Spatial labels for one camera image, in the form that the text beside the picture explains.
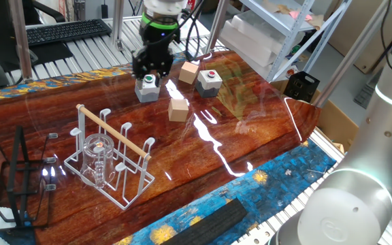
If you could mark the black foam block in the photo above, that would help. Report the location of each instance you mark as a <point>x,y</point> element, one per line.
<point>209,224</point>

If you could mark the brown cardboard box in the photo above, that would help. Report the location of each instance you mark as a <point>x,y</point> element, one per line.
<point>335,126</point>

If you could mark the brown wooden board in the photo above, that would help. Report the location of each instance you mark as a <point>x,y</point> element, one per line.
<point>342,34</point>

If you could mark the black office chair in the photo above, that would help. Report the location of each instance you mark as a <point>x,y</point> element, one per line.
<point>46,10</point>

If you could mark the black desk pad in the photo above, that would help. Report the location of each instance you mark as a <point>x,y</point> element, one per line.
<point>51,52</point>

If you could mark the light wooden cube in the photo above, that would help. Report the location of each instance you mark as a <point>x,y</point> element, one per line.
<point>188,73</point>
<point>179,110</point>

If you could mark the white foam box stack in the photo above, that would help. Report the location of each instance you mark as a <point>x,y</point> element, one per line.
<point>250,44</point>

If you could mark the black keyboard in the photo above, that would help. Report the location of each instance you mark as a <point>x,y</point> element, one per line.
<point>66,32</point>

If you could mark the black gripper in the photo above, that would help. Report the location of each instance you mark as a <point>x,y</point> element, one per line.
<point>157,47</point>

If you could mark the grey plastic crate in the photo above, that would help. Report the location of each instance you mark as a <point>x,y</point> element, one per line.
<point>364,97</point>

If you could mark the aluminium frame strut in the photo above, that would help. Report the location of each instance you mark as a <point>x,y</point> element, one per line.
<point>349,58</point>

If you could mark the pink paper note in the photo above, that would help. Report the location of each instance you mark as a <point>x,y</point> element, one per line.
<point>294,14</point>

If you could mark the black plastic crate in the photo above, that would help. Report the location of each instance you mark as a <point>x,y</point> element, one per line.
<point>301,86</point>

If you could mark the clear glass cup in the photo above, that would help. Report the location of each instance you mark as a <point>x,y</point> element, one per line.
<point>94,160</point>

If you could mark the red button switch box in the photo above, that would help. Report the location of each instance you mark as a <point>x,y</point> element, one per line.
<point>209,85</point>

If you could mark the glossy wood grain mat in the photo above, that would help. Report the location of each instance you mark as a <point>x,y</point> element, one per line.
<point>189,160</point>

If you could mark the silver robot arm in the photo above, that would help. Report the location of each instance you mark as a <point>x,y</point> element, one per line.
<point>352,204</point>

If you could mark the aluminium frame post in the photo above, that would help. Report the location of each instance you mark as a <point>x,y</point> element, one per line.
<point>20,41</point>
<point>216,27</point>
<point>117,20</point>

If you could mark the white metal shelf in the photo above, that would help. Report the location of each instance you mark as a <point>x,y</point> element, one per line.
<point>283,51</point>

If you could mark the green button switch box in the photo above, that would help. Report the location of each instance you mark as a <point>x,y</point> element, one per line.
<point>147,93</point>

